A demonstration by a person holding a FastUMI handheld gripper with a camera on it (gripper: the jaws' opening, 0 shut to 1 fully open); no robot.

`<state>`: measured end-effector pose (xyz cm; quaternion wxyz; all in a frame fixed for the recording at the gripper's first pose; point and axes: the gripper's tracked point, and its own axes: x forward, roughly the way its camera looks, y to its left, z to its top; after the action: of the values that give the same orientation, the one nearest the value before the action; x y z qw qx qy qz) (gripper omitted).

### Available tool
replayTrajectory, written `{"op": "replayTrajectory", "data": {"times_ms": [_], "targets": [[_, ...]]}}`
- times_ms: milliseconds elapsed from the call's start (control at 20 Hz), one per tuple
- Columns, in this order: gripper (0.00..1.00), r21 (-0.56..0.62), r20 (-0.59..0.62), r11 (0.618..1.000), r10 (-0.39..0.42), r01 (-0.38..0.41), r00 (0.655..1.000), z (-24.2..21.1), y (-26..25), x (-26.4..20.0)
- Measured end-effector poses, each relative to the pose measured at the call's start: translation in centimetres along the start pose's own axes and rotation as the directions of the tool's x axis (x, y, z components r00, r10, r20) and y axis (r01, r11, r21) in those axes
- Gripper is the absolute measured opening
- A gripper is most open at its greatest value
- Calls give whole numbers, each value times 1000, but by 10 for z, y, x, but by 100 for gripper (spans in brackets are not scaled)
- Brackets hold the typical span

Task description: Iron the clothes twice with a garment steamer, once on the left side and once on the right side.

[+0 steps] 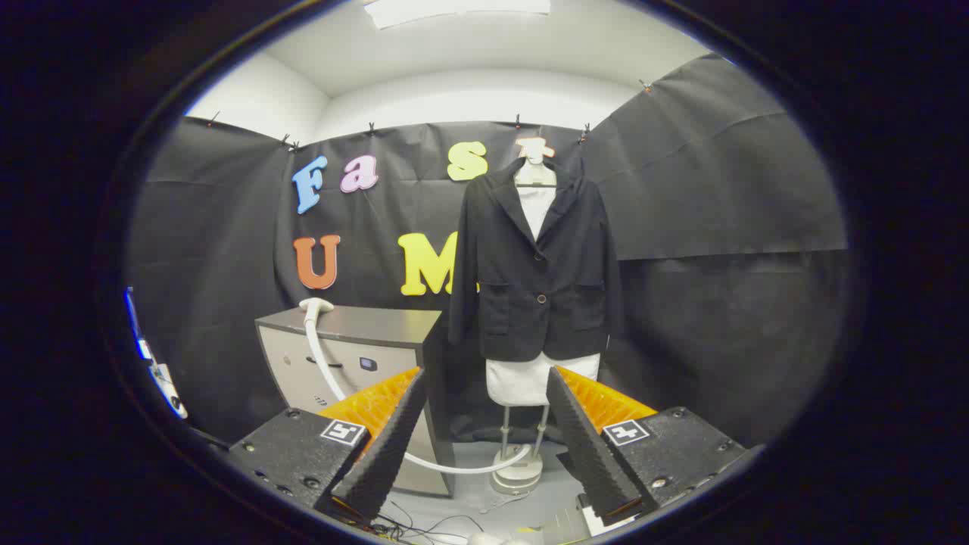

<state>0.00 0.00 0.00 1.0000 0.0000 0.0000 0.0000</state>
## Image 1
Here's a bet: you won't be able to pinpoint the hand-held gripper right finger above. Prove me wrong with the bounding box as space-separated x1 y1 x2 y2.
547 366 750 527

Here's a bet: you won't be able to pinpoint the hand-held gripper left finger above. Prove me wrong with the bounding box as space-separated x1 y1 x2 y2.
227 367 427 523

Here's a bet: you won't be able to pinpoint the white garment steamer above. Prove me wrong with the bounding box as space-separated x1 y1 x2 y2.
299 297 534 475

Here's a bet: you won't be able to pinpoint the black blazer jacket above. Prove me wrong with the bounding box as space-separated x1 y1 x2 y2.
448 155 625 363

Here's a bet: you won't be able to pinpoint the white mannequin with stand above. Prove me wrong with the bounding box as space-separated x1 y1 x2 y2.
484 138 603 497

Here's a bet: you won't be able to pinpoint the grey cabinet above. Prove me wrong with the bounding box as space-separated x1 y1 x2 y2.
255 305 455 498

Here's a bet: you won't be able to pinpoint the white side table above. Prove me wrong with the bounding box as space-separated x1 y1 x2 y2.
148 357 189 419

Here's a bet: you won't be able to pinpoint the black backdrop cloth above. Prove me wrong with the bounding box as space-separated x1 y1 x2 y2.
125 53 849 447

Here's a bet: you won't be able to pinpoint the thin black floor cables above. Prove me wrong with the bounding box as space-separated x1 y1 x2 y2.
375 500 485 542

